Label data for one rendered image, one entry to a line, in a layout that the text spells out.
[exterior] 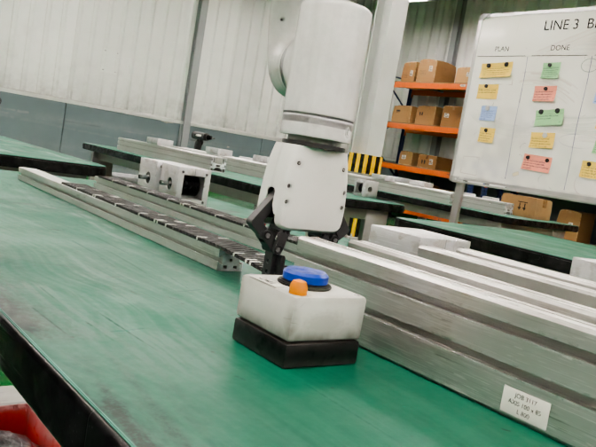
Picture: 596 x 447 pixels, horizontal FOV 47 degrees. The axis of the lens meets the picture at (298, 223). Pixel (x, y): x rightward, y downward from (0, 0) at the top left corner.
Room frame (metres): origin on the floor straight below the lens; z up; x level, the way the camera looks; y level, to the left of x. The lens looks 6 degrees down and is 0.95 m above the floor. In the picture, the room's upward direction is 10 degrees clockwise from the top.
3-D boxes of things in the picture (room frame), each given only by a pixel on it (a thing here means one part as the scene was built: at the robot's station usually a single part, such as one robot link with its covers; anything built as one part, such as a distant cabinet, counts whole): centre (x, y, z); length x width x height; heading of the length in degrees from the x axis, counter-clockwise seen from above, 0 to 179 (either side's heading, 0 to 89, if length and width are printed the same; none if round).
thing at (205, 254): (1.30, 0.38, 0.79); 0.96 x 0.04 x 0.03; 38
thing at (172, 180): (1.74, 0.31, 0.83); 0.11 x 0.10 x 0.10; 126
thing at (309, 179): (0.82, 0.00, 0.92); 0.10 x 0.07 x 0.11; 128
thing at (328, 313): (0.59, -0.02, 0.81); 0.10 x 0.08 x 0.06; 128
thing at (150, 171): (1.82, 0.39, 0.83); 0.11 x 0.10 x 0.10; 129
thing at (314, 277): (0.59, -0.01, 0.84); 0.04 x 0.04 x 0.02
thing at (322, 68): (0.82, 0.00, 1.06); 0.09 x 0.08 x 0.13; 25
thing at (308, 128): (0.82, 0.00, 0.98); 0.09 x 0.08 x 0.03; 128
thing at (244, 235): (1.42, 0.23, 0.79); 0.96 x 0.04 x 0.03; 38
